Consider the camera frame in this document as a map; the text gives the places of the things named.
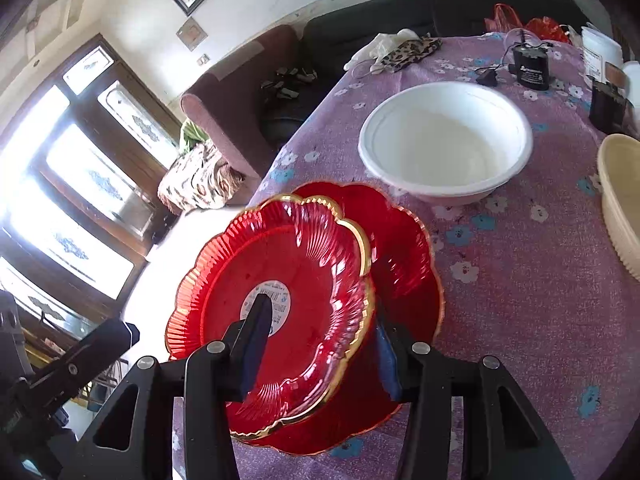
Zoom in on black leather sofa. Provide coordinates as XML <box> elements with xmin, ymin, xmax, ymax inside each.
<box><xmin>259</xmin><ymin>0</ymin><xmax>587</xmax><ymax>150</ymax></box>

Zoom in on large white foam bowl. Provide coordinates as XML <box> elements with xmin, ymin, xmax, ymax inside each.
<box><xmin>358</xmin><ymin>81</ymin><xmax>534</xmax><ymax>206</ymax></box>

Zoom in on black power adapter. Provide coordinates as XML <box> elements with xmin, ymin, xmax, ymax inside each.
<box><xmin>476</xmin><ymin>68</ymin><xmax>498</xmax><ymax>88</ymax></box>

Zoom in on floral blanket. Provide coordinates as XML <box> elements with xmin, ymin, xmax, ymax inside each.
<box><xmin>157</xmin><ymin>140</ymin><xmax>245</xmax><ymax>214</ymax></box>

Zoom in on dark jar with cork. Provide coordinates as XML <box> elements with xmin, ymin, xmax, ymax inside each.
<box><xmin>589</xmin><ymin>62</ymin><xmax>627</xmax><ymax>134</ymax></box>

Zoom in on green cushion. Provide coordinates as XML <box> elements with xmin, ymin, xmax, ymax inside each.
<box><xmin>180</xmin><ymin>119</ymin><xmax>209</xmax><ymax>153</ymax></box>

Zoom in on small black device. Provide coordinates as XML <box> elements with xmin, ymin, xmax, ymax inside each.
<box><xmin>509</xmin><ymin>29</ymin><xmax>551</xmax><ymax>91</ymax></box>

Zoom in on small red gold-rimmed plate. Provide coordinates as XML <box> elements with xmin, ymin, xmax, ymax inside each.
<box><xmin>165</xmin><ymin>195</ymin><xmax>375</xmax><ymax>441</ymax></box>

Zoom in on white gloves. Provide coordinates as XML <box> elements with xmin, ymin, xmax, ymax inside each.
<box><xmin>344</xmin><ymin>28</ymin><xmax>420</xmax><ymax>75</ymax></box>

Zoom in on large red glass plate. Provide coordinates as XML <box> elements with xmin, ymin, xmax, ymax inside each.
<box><xmin>250</xmin><ymin>181</ymin><xmax>445</xmax><ymax>455</ymax></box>

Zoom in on leopard print cloth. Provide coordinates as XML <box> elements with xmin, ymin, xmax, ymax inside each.
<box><xmin>370</xmin><ymin>37</ymin><xmax>442</xmax><ymax>75</ymax></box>

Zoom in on red plastic bag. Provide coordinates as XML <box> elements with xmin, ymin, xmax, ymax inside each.
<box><xmin>484</xmin><ymin>3</ymin><xmax>570</xmax><ymax>44</ymax></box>

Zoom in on small wall plaque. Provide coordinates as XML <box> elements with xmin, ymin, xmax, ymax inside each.
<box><xmin>176</xmin><ymin>18</ymin><xmax>208</xmax><ymax>52</ymax></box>

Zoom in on wooden glass door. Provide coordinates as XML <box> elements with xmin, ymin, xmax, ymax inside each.
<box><xmin>1</xmin><ymin>36</ymin><xmax>179</xmax><ymax>322</ymax></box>

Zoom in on maroon armchair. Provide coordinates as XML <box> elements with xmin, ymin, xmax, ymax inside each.
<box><xmin>180</xmin><ymin>25</ymin><xmax>298</xmax><ymax>206</ymax></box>

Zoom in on white plastic jar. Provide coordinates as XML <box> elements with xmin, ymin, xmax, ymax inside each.
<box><xmin>582</xmin><ymin>26</ymin><xmax>624</xmax><ymax>84</ymax></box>

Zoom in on purple floral tablecloth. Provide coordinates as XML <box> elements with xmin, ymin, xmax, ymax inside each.
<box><xmin>234</xmin><ymin>34</ymin><xmax>639</xmax><ymax>479</ymax></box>

